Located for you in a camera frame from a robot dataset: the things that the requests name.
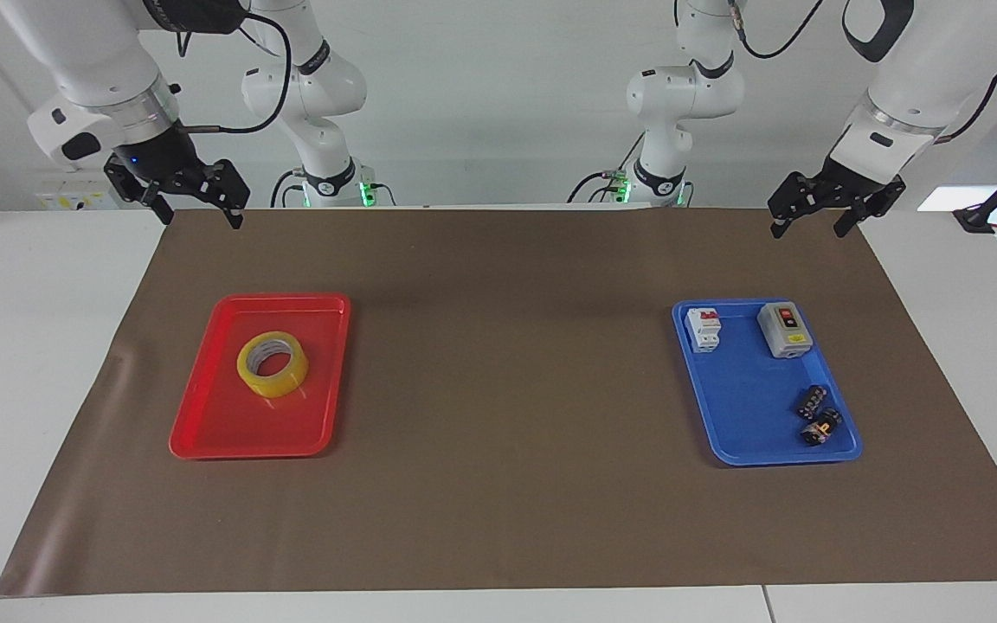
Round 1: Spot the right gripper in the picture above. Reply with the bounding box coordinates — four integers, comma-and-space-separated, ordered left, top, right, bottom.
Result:
103, 120, 251, 231

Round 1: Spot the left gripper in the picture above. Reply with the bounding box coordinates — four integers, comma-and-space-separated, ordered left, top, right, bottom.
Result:
766, 158, 907, 240

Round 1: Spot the yellow tape roll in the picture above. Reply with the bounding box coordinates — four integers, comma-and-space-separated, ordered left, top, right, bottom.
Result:
235, 330, 310, 399

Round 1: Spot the white circuit breaker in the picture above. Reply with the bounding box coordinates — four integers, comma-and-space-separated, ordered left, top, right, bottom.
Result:
685, 307, 723, 354

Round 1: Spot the blue plastic tray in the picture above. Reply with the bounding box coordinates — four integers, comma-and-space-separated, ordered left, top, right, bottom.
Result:
671, 299, 864, 468

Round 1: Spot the red plastic tray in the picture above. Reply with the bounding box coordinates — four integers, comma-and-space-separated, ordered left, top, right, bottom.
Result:
168, 292, 352, 460

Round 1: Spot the black cable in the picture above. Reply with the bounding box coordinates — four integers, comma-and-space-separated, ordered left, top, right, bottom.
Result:
567, 156, 645, 205
270, 168, 302, 209
938, 71, 997, 145
726, 0, 826, 61
178, 0, 293, 136

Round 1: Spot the white wall socket strip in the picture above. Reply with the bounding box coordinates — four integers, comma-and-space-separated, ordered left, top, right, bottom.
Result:
35, 180, 117, 211

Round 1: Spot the grey switch box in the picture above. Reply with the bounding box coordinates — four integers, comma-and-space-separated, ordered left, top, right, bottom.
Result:
756, 301, 814, 360

